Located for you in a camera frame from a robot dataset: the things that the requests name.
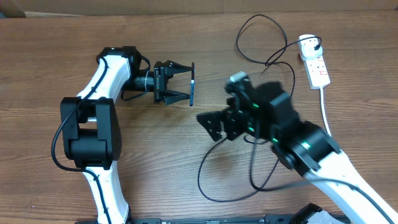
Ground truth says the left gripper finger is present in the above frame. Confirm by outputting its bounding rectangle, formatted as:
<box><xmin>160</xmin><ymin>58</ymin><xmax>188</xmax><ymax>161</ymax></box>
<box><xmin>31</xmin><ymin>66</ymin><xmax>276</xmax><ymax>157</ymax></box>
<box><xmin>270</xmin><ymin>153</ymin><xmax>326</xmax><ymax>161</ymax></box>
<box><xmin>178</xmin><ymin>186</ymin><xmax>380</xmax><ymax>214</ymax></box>
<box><xmin>164</xmin><ymin>90</ymin><xmax>190</xmax><ymax>105</ymax></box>
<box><xmin>166</xmin><ymin>60</ymin><xmax>193</xmax><ymax>78</ymax></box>

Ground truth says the blue Galaxy smartphone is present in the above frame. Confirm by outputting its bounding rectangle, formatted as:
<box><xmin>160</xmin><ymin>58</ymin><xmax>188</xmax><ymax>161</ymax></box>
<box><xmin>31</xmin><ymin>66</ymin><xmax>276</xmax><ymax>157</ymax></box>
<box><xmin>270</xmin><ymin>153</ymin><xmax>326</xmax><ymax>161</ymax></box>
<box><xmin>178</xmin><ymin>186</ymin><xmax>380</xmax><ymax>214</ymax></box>
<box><xmin>190</xmin><ymin>62</ymin><xmax>195</xmax><ymax>106</ymax></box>

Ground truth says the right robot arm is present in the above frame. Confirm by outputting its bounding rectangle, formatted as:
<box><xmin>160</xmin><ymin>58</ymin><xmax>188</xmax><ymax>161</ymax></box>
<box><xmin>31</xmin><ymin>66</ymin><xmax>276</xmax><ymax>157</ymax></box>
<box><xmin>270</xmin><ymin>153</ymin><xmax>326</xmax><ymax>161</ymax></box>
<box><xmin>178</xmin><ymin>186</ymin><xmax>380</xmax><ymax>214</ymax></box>
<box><xmin>197</xmin><ymin>78</ymin><xmax>397</xmax><ymax>223</ymax></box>

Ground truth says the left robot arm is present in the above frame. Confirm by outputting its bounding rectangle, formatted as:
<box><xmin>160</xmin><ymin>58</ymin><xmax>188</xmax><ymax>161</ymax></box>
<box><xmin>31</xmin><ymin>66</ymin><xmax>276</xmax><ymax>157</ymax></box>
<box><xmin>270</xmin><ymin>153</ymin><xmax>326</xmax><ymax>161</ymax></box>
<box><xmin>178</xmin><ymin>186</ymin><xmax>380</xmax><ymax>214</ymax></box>
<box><xmin>51</xmin><ymin>46</ymin><xmax>195</xmax><ymax>223</ymax></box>

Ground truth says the white power strip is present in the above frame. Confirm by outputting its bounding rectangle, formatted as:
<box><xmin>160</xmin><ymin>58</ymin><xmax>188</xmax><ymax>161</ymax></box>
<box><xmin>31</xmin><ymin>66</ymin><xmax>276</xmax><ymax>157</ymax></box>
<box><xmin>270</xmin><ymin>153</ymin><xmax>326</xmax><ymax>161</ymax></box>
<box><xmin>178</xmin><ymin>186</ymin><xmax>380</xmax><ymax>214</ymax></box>
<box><xmin>304</xmin><ymin>56</ymin><xmax>331</xmax><ymax>90</ymax></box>

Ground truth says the brown cardboard sheet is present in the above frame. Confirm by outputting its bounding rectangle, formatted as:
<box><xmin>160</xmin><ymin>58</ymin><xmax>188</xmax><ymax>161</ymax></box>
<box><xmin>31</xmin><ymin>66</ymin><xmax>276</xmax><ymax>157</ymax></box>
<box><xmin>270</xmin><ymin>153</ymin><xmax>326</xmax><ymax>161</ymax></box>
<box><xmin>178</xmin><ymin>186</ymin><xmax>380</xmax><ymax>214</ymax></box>
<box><xmin>1</xmin><ymin>0</ymin><xmax>397</xmax><ymax>17</ymax></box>

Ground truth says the white USB wall charger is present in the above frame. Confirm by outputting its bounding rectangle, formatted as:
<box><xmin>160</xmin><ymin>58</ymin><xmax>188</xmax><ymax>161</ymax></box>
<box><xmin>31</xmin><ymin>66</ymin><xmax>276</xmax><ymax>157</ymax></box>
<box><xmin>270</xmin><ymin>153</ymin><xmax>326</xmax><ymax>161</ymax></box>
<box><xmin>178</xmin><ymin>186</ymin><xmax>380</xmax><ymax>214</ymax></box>
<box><xmin>298</xmin><ymin>34</ymin><xmax>323</xmax><ymax>61</ymax></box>

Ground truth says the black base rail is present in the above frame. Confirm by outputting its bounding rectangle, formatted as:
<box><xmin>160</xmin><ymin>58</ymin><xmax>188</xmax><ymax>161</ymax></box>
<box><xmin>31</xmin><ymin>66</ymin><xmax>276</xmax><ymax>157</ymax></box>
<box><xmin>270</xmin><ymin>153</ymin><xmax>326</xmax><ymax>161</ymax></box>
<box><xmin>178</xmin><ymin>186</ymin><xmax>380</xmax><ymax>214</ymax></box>
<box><xmin>127</xmin><ymin>215</ymin><xmax>293</xmax><ymax>224</ymax></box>

